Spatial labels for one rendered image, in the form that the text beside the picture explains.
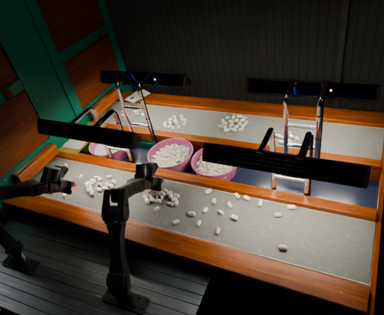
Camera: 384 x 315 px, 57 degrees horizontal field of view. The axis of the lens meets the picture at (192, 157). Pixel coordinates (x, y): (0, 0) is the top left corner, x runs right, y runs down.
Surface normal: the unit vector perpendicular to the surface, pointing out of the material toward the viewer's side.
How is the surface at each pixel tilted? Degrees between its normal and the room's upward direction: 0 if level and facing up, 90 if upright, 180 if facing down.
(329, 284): 0
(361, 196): 0
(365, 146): 0
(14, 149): 90
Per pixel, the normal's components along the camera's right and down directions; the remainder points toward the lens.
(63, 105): 0.89, 0.15
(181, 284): -0.17, -0.77
